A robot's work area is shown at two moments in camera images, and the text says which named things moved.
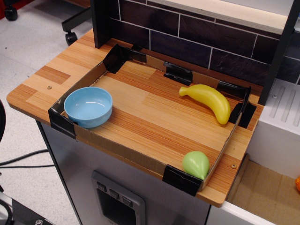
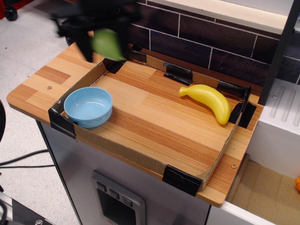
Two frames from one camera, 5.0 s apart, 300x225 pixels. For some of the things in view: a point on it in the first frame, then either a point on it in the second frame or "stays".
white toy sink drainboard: [275, 141] stays
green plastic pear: [196, 163] to [106, 42]
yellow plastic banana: [211, 96] stays
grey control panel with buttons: [116, 205] stays
